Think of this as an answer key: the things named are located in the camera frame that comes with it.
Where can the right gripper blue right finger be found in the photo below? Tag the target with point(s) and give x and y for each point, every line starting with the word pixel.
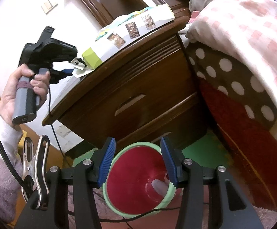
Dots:
pixel 173 162

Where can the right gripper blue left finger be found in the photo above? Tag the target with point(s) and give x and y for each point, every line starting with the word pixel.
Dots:
pixel 102 159

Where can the white green product box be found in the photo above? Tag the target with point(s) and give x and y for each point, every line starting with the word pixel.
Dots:
pixel 113 38

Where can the white face mask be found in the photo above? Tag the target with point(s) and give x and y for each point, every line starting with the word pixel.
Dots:
pixel 160 187

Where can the pink sleeve forearm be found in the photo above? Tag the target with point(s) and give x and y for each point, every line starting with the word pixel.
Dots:
pixel 9 187

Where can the person left hand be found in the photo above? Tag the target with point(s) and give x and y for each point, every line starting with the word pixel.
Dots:
pixel 40 85

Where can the red bin with green rim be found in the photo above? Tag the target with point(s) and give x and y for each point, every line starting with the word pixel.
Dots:
pixel 131 194

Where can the green foam floor mat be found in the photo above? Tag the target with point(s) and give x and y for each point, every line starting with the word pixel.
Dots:
pixel 144 157

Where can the dark wooden nightstand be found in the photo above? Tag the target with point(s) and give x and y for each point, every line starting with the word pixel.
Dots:
pixel 146 91

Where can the red bed skirt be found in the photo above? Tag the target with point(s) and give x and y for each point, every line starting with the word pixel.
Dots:
pixel 253 147

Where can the brown polka dot bedsheet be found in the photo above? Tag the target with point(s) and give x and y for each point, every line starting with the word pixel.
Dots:
pixel 230 76

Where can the pink paper packet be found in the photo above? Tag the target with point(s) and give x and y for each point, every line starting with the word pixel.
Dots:
pixel 194 15

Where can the grey pillow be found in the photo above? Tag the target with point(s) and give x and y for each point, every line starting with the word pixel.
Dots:
pixel 198 5

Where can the beige wall light switch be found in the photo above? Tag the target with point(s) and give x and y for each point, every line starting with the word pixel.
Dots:
pixel 48 5

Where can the metal spring clamp right camera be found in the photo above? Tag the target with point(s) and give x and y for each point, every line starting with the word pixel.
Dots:
pixel 34 166

